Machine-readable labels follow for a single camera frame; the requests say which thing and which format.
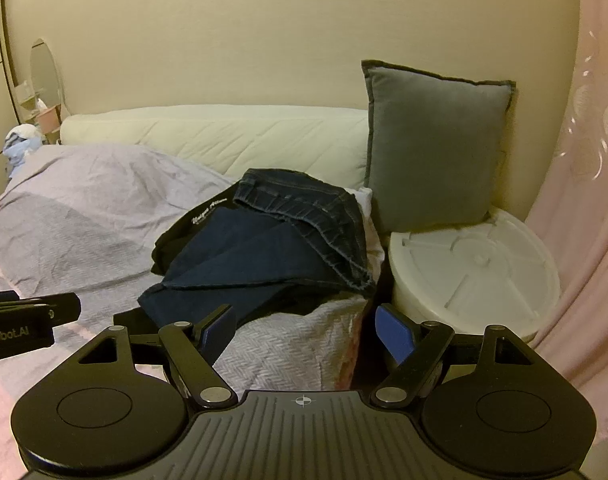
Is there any navy fleece garment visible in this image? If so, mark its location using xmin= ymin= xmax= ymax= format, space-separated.
xmin=138 ymin=207 xmax=357 ymax=322

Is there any white round plastic container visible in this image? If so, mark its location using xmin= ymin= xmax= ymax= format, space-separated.
xmin=386 ymin=210 xmax=561 ymax=347

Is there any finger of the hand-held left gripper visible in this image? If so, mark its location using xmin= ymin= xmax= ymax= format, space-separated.
xmin=0 ymin=291 xmax=82 ymax=324

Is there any pink grey striped duvet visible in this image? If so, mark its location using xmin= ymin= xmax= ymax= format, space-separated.
xmin=0 ymin=142 xmax=385 ymax=480

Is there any black garment with white print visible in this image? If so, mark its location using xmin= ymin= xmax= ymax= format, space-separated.
xmin=112 ymin=184 xmax=247 ymax=337

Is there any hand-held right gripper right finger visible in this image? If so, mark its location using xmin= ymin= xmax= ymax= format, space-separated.
xmin=371 ymin=304 xmax=541 ymax=408

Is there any cream padded headboard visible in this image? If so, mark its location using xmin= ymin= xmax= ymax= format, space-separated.
xmin=58 ymin=105 xmax=371 ymax=192

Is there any pink embroidered curtain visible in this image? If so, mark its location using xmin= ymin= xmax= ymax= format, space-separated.
xmin=524 ymin=0 xmax=608 ymax=448

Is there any pink box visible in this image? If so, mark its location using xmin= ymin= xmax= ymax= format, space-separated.
xmin=36 ymin=105 xmax=62 ymax=135

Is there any grey square cushion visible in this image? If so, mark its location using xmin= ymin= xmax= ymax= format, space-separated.
xmin=360 ymin=60 xmax=517 ymax=233

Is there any pile of blue white clothes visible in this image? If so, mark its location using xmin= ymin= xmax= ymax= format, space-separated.
xmin=2 ymin=122 xmax=47 ymax=178

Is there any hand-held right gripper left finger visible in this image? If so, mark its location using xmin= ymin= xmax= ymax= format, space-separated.
xmin=76 ymin=304 xmax=239 ymax=408

